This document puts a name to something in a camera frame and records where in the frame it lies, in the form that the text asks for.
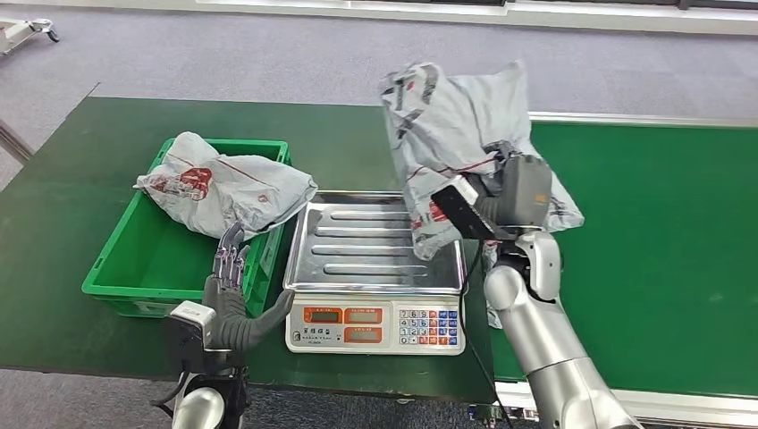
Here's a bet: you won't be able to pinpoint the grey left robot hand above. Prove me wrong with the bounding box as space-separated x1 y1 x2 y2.
201 222 296 353

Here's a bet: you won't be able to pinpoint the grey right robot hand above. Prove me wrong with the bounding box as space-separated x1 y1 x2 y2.
473 140 555 229

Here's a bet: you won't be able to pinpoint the grey package red stripes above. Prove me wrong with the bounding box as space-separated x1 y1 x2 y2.
380 59 586 263

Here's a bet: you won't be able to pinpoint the grey package large red logo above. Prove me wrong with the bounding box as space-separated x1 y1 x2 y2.
134 130 319 241

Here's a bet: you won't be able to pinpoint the grey package red print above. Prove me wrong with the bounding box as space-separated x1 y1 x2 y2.
482 240 511 331

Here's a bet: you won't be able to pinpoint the green conveyor belt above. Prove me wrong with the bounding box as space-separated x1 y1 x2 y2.
461 111 758 429

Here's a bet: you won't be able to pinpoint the green plastic crate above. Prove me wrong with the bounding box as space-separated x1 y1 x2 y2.
80 137 292 319

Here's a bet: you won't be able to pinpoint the white scale with steel tray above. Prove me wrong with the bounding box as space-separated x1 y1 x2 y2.
282 189 467 357

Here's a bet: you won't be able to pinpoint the dark slanted bar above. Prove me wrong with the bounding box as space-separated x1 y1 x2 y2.
0 118 34 164

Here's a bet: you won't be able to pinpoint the white wheeled cart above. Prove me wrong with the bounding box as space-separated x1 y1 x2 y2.
0 17 62 56

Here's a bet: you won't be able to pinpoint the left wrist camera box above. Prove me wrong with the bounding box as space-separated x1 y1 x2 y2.
164 300 217 374

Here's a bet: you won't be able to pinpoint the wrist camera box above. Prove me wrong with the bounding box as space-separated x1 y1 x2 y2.
164 300 217 374
430 175 517 242

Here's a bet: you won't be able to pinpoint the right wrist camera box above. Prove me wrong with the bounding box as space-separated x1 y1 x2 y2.
430 175 517 242

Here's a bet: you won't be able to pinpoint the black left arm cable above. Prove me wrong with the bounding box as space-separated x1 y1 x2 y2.
148 369 190 418

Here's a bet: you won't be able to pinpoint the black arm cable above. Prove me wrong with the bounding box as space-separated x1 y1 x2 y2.
458 240 517 429
148 369 190 418

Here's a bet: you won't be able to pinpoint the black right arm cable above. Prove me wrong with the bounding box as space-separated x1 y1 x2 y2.
458 240 517 429

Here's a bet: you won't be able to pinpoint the white wall ledge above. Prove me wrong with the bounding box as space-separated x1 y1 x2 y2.
0 0 758 36

